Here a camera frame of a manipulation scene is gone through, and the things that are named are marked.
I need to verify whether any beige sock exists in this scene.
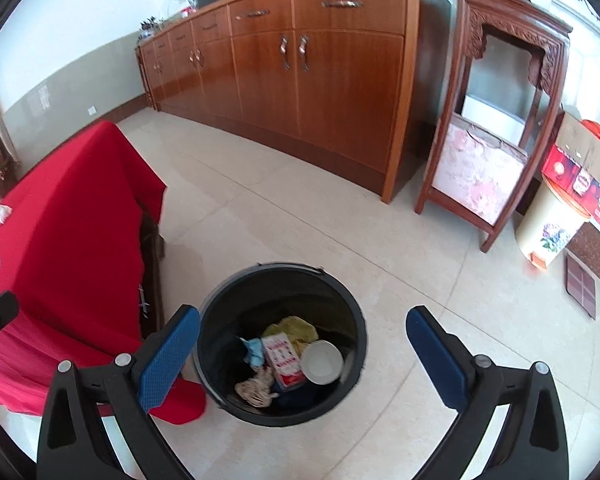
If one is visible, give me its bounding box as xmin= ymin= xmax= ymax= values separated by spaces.
xmin=234 ymin=366 xmax=281 ymax=407

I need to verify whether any white paper cup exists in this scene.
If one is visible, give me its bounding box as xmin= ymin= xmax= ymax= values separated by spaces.
xmin=300 ymin=340 xmax=345 ymax=386

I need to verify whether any pink floral gift bag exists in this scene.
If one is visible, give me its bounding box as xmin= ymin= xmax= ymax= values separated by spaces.
xmin=431 ymin=112 xmax=530 ymax=226

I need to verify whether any long wooden sideboard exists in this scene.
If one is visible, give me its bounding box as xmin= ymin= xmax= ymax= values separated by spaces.
xmin=135 ymin=0 xmax=453 ymax=203

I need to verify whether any cream floral pedal bin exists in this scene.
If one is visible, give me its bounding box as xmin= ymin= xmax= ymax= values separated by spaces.
xmin=515 ymin=177 xmax=591 ymax=271

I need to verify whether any yellow knitted cloth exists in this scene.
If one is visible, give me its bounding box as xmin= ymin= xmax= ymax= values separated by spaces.
xmin=262 ymin=316 xmax=320 ymax=356

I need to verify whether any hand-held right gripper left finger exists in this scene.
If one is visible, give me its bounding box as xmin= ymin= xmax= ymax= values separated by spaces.
xmin=36 ymin=304 xmax=202 ymax=480

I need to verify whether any black round trash bin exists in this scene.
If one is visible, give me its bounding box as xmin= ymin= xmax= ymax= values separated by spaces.
xmin=192 ymin=261 xmax=368 ymax=428

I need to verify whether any carved wooden stand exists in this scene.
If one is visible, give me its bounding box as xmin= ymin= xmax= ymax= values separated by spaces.
xmin=415 ymin=0 xmax=573 ymax=253

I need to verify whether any printed paper carton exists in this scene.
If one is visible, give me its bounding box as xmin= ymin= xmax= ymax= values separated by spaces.
xmin=261 ymin=332 xmax=303 ymax=392

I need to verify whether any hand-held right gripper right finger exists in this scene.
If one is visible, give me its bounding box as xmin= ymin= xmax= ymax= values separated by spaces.
xmin=405 ymin=305 xmax=570 ymax=480

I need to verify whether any red tablecloth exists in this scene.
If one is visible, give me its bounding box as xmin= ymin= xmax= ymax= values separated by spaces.
xmin=0 ymin=120 xmax=207 ymax=426

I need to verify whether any light blue face mask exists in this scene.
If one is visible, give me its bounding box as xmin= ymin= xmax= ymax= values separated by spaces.
xmin=239 ymin=337 xmax=267 ymax=367

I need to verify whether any cardboard box with red print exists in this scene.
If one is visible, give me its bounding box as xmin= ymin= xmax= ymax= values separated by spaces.
xmin=540 ymin=110 xmax=600 ymax=226

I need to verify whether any dark wooden table base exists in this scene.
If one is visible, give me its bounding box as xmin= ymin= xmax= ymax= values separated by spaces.
xmin=137 ymin=200 xmax=167 ymax=341

